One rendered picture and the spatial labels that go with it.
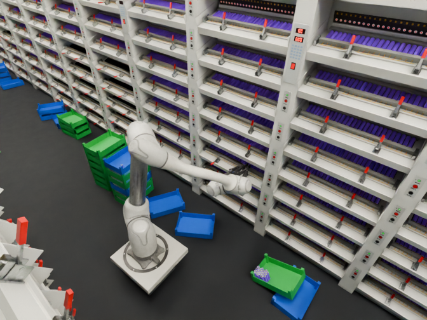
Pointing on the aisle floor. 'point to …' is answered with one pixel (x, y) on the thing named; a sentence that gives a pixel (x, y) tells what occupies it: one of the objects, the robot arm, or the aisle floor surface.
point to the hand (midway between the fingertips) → (246, 167)
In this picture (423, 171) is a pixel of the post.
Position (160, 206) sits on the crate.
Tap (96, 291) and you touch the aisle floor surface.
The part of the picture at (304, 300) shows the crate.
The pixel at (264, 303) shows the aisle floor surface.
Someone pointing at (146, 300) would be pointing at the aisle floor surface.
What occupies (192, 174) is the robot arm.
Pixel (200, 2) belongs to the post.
